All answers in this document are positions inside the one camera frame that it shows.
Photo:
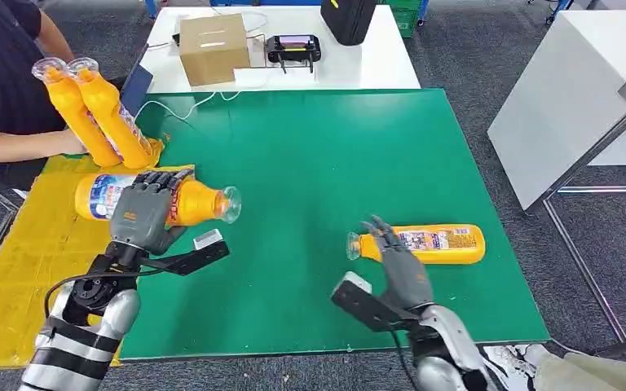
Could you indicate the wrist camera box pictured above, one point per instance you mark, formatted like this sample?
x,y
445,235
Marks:
x,y
207,238
353,282

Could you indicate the yellow sheet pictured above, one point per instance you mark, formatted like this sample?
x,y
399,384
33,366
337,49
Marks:
x,y
10,280

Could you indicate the brown cardboard box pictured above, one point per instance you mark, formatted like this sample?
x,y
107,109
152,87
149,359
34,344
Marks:
x,y
213,51

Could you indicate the black controller with screen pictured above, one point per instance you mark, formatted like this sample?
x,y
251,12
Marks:
x,y
293,48

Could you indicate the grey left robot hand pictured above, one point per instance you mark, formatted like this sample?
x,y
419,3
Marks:
x,y
140,216

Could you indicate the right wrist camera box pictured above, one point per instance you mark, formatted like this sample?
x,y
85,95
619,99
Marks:
x,y
353,282

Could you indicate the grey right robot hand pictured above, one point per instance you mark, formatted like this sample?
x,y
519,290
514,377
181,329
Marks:
x,y
407,280

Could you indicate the pale tilted table top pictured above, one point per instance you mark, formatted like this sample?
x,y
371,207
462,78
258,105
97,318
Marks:
x,y
567,102

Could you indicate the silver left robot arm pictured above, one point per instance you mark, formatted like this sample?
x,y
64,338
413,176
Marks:
x,y
81,351

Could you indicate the white table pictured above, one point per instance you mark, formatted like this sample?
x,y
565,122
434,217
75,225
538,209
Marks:
x,y
361,67

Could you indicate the green crate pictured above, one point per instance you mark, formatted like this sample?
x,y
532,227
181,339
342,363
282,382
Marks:
x,y
405,16

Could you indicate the orange drink bottle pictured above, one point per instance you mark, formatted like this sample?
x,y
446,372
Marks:
x,y
453,245
199,202
70,108
108,113

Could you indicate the black bag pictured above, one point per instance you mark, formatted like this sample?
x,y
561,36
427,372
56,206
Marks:
x,y
347,21

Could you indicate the green mat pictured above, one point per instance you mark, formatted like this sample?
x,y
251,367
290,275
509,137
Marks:
x,y
302,162

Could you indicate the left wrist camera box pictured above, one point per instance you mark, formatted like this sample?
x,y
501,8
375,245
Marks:
x,y
207,238

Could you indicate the person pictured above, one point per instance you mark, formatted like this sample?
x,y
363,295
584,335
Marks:
x,y
0,70

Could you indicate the blue tablet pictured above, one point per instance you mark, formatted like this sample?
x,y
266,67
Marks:
x,y
137,89

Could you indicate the steel table frame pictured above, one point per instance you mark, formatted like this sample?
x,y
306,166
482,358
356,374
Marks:
x,y
583,265

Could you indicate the person's leg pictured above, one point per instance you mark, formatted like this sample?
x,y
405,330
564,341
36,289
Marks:
x,y
588,375

